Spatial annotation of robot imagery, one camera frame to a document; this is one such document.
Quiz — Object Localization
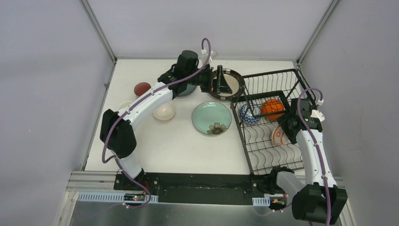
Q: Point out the orange floral pattern bowl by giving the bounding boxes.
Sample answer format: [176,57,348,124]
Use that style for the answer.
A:
[271,125,291,145]

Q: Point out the dark blue plate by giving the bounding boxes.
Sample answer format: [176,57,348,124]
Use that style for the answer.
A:
[177,85,197,97]

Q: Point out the black striped rim plate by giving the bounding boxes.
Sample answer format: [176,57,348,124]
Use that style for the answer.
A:
[209,69,245,102]

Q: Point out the orange bowl white inside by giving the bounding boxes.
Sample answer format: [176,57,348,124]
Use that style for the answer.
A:
[261,99,285,121]

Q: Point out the dark red cup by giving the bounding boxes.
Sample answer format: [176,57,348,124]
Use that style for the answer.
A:
[134,82,152,97]

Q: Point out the pink cup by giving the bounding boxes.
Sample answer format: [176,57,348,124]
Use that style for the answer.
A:
[118,101,133,110]

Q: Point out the teal flower plate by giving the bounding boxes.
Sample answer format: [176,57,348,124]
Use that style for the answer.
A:
[192,101,232,136]

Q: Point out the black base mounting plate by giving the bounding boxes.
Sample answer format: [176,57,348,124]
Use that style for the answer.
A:
[113,172,298,207]

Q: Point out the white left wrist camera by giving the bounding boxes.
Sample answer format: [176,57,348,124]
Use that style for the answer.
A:
[171,49,217,75]

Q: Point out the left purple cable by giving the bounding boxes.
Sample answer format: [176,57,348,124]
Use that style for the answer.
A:
[101,38,212,210]

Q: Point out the black wire dish rack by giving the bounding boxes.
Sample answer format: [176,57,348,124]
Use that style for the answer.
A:
[231,69,308,175]

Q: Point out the plain white bowl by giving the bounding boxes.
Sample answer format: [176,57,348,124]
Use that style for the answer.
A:
[153,101,176,121]

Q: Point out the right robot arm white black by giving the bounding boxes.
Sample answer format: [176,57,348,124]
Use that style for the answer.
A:
[267,98,348,226]

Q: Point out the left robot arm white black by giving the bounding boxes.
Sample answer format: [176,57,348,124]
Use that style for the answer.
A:
[100,64,232,190]

